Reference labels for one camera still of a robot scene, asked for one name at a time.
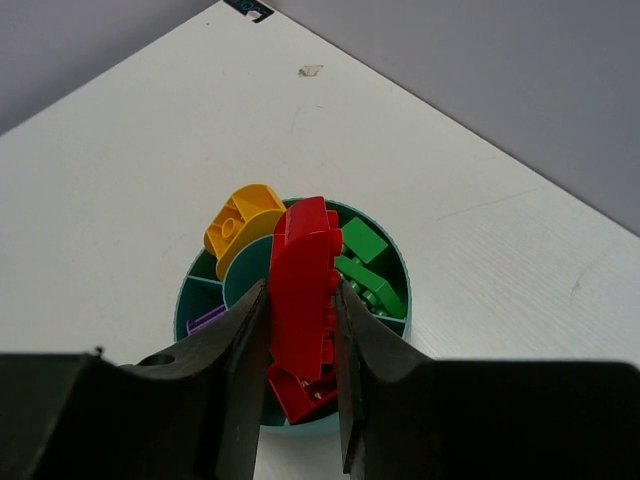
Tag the red curved lego brick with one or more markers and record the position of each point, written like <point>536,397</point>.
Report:
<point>302,281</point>

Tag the small tape scrap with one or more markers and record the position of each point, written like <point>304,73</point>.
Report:
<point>310,71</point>

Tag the green lego brick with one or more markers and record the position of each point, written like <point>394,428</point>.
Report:
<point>361,243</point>

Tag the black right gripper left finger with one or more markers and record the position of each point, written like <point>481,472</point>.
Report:
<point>189,411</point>

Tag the yellow butterfly curved lego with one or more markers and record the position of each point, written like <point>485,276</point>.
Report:
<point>250,213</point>

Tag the purple butterfly curved lego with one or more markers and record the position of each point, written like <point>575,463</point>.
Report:
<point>195,325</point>

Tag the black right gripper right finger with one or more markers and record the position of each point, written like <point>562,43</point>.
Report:
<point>404,415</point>

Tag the dark green curved lego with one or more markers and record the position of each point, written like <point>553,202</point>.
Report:
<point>376,292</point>

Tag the red flower printed lego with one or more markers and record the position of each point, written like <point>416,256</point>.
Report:
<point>304,400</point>

